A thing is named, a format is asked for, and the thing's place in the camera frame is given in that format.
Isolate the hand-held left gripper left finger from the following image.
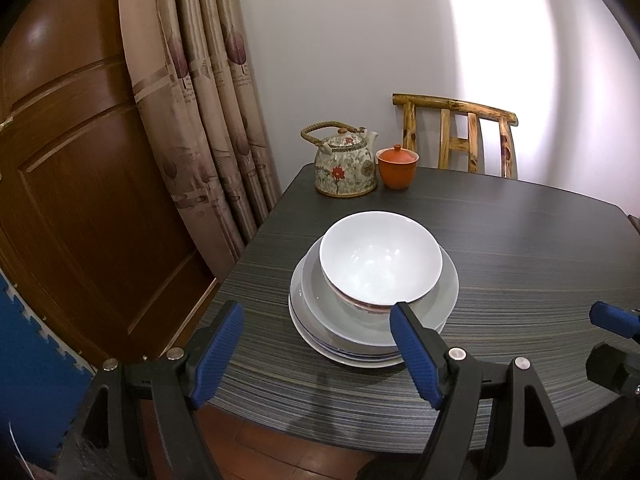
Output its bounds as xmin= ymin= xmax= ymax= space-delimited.
xmin=60 ymin=301 xmax=245 ymax=480

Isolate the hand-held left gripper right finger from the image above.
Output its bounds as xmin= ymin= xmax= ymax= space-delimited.
xmin=390 ymin=302 xmax=578 ymax=480

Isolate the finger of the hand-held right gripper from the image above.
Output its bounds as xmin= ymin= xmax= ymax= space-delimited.
xmin=586 ymin=342 xmax=640 ymax=396
xmin=589 ymin=301 xmax=640 ymax=343

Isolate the medium floral plate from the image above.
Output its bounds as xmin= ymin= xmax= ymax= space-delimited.
xmin=289 ymin=250 xmax=460 ymax=358

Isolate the small pink floral bowl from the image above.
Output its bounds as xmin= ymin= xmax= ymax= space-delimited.
xmin=319 ymin=211 xmax=444 ymax=307

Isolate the small deep floral plate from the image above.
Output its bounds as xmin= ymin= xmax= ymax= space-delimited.
xmin=300 ymin=237 xmax=447 ymax=350

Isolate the blue foam puzzle mat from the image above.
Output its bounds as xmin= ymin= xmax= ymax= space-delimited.
xmin=0 ymin=270 xmax=96 ymax=471

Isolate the orange lidded cup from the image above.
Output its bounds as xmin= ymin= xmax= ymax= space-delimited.
xmin=376 ymin=144 xmax=420 ymax=191

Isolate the floral ceramic teapot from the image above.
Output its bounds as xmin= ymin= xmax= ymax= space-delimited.
xmin=300 ymin=121 xmax=379 ymax=198

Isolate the brown wooden door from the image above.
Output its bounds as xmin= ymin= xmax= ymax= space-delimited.
xmin=0 ymin=0 xmax=221 ymax=366

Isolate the wooden chair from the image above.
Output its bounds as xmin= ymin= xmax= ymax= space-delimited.
xmin=391 ymin=92 xmax=519 ymax=180

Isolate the beige patterned curtain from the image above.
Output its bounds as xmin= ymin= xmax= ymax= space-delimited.
xmin=117 ymin=0 xmax=281 ymax=266

